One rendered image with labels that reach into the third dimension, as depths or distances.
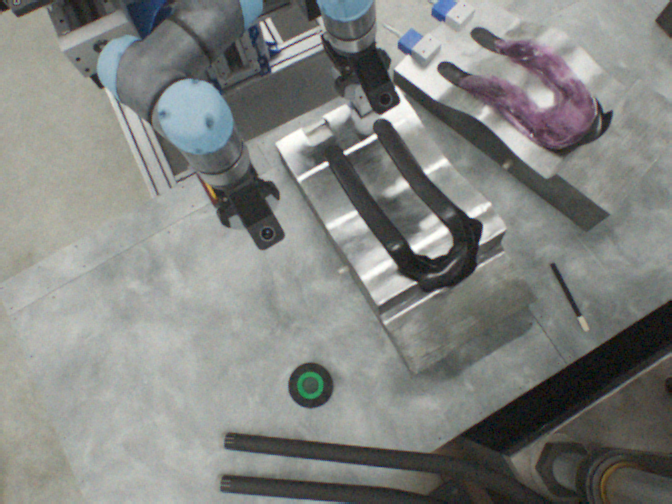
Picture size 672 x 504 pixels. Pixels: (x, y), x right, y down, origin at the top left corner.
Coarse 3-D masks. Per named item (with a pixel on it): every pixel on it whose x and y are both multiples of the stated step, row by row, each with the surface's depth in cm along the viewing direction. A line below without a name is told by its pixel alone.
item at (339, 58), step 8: (328, 40) 89; (328, 48) 87; (368, 48) 80; (336, 56) 86; (344, 56) 86; (352, 56) 81; (336, 64) 91; (344, 64) 87; (344, 72) 87; (352, 72) 86; (352, 80) 89
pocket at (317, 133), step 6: (324, 120) 106; (312, 126) 106; (318, 126) 106; (324, 126) 107; (330, 126) 105; (306, 132) 106; (312, 132) 107; (318, 132) 107; (324, 132) 107; (330, 132) 107; (312, 138) 107; (318, 138) 106; (324, 138) 106; (312, 144) 106
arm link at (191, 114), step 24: (168, 96) 60; (192, 96) 60; (216, 96) 60; (168, 120) 59; (192, 120) 59; (216, 120) 60; (192, 144) 61; (216, 144) 63; (240, 144) 69; (216, 168) 68
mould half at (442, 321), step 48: (288, 144) 104; (336, 144) 103; (432, 144) 103; (336, 192) 101; (384, 192) 101; (336, 240) 98; (432, 240) 93; (480, 240) 93; (384, 288) 91; (480, 288) 98; (528, 288) 97; (432, 336) 96
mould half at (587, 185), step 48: (480, 0) 114; (480, 48) 111; (576, 48) 106; (432, 96) 109; (624, 96) 101; (480, 144) 109; (528, 144) 103; (624, 144) 98; (576, 192) 97; (624, 192) 96
